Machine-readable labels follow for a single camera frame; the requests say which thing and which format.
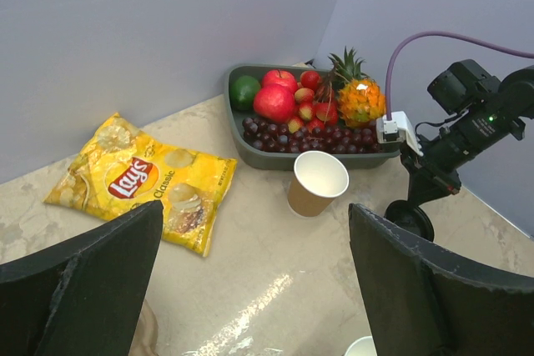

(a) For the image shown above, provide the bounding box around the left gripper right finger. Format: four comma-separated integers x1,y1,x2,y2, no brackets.
348,203,533,355

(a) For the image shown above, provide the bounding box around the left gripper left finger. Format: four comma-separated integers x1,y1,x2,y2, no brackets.
1,201,163,355

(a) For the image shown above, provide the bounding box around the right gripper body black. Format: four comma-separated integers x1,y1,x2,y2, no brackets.
400,122,480,206

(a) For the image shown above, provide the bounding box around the brown paper coffee cup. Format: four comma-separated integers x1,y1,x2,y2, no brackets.
287,150,350,218

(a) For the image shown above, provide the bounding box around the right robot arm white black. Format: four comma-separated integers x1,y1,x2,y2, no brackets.
400,59,533,206

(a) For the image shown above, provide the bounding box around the cardboard cup carrier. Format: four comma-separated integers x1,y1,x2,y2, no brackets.
128,300,159,356

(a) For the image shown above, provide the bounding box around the orange toy pineapple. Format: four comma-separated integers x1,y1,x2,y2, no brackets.
329,48,386,128

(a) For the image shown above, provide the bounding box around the red cherries cluster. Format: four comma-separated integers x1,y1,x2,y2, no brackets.
287,70,339,133

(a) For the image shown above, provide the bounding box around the yellow Lays chips bag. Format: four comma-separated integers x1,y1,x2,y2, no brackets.
44,113,237,257

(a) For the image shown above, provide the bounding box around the large red apple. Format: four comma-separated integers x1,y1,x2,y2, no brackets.
253,83,295,124

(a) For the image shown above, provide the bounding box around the dark grape bunch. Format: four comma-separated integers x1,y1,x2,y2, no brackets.
242,117,382,154

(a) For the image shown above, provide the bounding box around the small red apple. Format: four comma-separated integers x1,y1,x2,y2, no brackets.
261,69,299,94

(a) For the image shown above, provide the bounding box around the dark green fruit tray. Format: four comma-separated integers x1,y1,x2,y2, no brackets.
223,64,400,171

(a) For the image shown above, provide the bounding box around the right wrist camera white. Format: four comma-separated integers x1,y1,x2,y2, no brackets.
375,111,423,156

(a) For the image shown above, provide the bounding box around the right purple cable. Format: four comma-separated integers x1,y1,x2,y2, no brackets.
384,30,534,122

